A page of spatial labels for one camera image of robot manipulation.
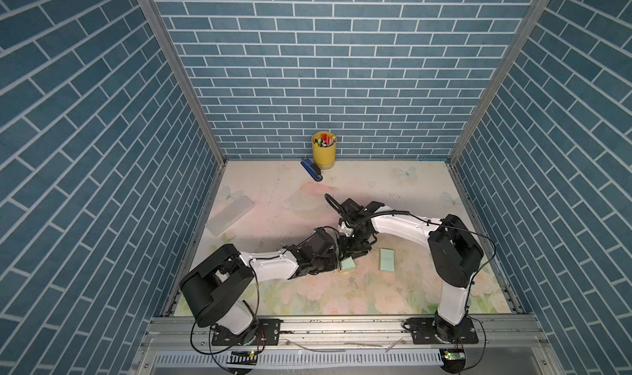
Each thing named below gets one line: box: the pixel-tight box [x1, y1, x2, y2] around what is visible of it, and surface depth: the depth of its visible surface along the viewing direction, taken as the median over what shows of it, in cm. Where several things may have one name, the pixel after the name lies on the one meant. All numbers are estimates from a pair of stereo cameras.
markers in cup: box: [314, 133, 337, 148], surface depth 114 cm
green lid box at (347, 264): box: [340, 255, 357, 272], surface depth 86 cm
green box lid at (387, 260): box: [379, 247, 395, 273], surface depth 88 cm
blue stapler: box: [300, 158, 324, 182], surface depth 117 cm
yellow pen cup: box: [311, 130, 338, 171], surface depth 114 cm
